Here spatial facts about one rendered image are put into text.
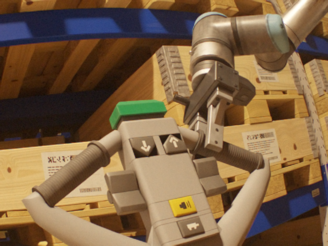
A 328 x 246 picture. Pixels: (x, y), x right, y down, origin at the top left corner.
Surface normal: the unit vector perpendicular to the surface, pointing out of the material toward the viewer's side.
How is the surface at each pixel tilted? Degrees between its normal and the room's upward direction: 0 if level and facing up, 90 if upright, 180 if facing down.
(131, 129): 74
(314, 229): 90
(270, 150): 90
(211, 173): 91
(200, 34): 57
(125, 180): 91
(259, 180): 69
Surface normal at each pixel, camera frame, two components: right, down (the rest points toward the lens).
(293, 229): -0.87, 0.09
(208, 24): -0.29, -0.62
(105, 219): 0.46, -0.28
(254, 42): -0.23, 0.55
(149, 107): 0.37, -0.54
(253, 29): -0.33, 0.07
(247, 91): -0.14, 0.77
